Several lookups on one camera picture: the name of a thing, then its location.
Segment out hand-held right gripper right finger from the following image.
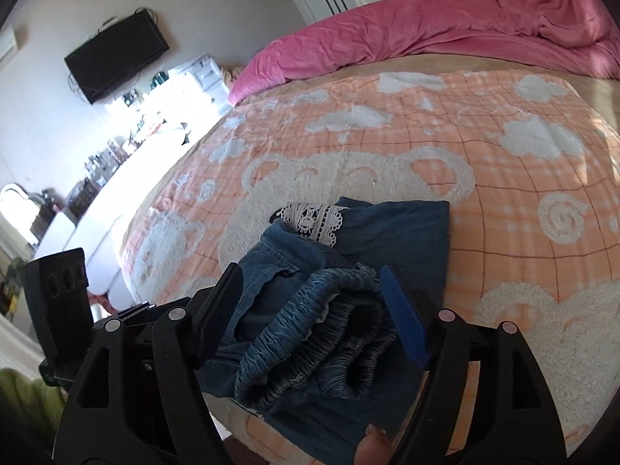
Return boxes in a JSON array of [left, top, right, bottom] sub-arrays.
[[379, 263, 568, 465]]

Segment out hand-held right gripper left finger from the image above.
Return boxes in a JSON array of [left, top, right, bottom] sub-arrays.
[[53, 263, 244, 465]]

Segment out blue denim pants lace trim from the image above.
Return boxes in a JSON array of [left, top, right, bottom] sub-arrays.
[[196, 197, 451, 451]]

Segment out person's right hand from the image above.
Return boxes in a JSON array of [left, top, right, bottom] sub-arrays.
[[353, 424, 394, 465]]

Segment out white low cabinet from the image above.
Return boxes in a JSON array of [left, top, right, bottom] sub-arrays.
[[31, 107, 228, 296]]

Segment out arched mirror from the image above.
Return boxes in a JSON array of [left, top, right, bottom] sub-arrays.
[[0, 183, 37, 253]]

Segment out green cloth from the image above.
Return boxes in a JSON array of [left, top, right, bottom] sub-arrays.
[[0, 368, 66, 446]]

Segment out orange bear blanket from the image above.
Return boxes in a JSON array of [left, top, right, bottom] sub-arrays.
[[119, 70, 620, 461]]

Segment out white drawer unit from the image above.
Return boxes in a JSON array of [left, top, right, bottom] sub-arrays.
[[184, 58, 221, 105]]

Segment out beige bed sheet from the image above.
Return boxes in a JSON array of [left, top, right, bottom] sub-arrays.
[[291, 51, 620, 107]]

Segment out pink duvet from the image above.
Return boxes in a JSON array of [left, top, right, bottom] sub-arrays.
[[227, 0, 620, 105]]

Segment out black wall television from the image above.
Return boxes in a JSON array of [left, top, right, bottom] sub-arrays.
[[64, 9, 170, 105]]

